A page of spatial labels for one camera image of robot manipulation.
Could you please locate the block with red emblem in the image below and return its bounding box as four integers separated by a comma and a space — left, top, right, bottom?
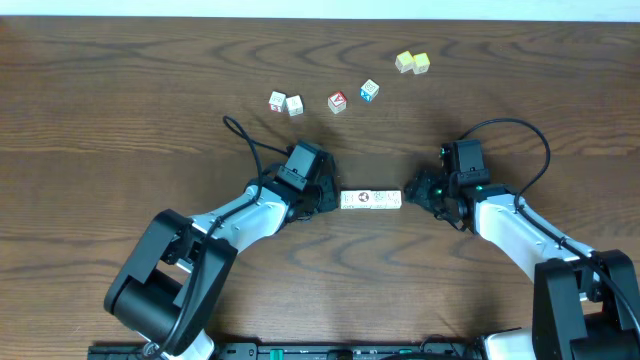
354, 190, 373, 209

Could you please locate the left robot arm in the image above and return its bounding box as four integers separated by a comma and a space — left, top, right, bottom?
104, 141, 339, 359

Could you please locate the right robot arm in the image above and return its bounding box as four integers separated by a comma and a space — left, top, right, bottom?
405, 140, 639, 360

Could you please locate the plain white block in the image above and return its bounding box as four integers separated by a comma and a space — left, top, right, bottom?
286, 95, 304, 116

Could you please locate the red letter A block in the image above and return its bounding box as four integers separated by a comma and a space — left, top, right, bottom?
328, 91, 347, 114

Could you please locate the white block red side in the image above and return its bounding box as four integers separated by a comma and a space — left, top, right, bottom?
268, 91, 287, 113

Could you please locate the blue and white block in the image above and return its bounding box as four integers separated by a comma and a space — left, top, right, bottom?
360, 79, 380, 102

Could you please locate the bright yellow block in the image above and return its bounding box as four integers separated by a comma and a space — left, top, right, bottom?
412, 52, 431, 75

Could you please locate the pale yellow block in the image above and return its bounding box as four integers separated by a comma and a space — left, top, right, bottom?
395, 51, 414, 73

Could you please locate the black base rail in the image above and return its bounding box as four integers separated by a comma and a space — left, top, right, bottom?
87, 341, 484, 360

